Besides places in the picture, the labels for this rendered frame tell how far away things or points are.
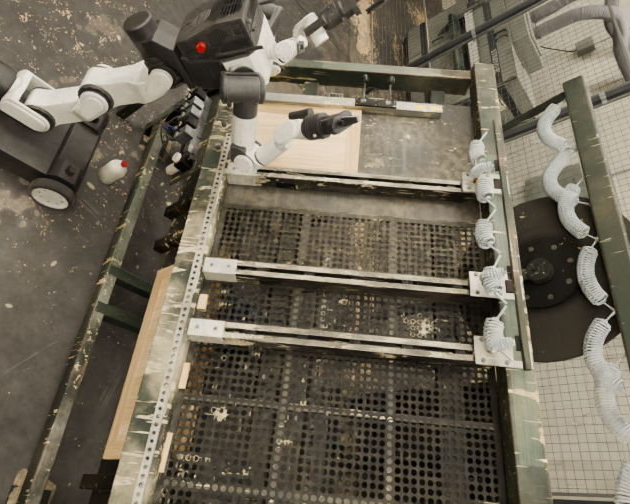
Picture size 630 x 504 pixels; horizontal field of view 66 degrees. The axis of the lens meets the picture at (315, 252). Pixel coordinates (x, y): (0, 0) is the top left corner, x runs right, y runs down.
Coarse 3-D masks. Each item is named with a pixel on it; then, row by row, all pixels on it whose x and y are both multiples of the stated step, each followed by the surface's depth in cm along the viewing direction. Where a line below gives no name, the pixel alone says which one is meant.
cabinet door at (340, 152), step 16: (272, 112) 233; (288, 112) 233; (320, 112) 233; (336, 112) 233; (352, 112) 233; (256, 128) 228; (272, 128) 228; (352, 128) 228; (304, 144) 223; (320, 144) 223; (336, 144) 223; (352, 144) 223; (288, 160) 218; (304, 160) 218; (320, 160) 218; (336, 160) 218; (352, 160) 218
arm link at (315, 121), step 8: (344, 112) 162; (312, 120) 165; (320, 120) 164; (328, 120) 159; (336, 120) 159; (312, 128) 165; (320, 128) 164; (328, 128) 159; (336, 128) 159; (344, 128) 162; (312, 136) 167; (320, 136) 166; (328, 136) 168
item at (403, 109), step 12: (276, 96) 236; (288, 96) 236; (300, 96) 236; (312, 96) 236; (348, 108) 234; (360, 108) 234; (372, 108) 233; (384, 108) 232; (396, 108) 232; (408, 108) 232
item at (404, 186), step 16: (496, 160) 190; (240, 176) 208; (256, 176) 207; (272, 176) 206; (288, 176) 207; (304, 176) 207; (320, 176) 207; (336, 176) 208; (352, 176) 207; (368, 176) 207; (384, 176) 207; (400, 176) 207; (464, 176) 202; (480, 176) 203; (496, 176) 203; (352, 192) 210; (368, 192) 209; (384, 192) 208; (400, 192) 207; (416, 192) 206; (432, 192) 205; (448, 192) 204; (464, 192) 203; (496, 192) 198
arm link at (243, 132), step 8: (232, 112) 175; (232, 120) 177; (240, 120) 174; (248, 120) 174; (256, 120) 179; (232, 128) 179; (240, 128) 176; (248, 128) 177; (232, 136) 181; (240, 136) 179; (248, 136) 179; (232, 144) 182; (240, 144) 181; (248, 144) 182; (232, 152) 184; (240, 152) 182; (232, 160) 186; (240, 160) 184; (248, 160) 183; (240, 168) 186; (248, 168) 185
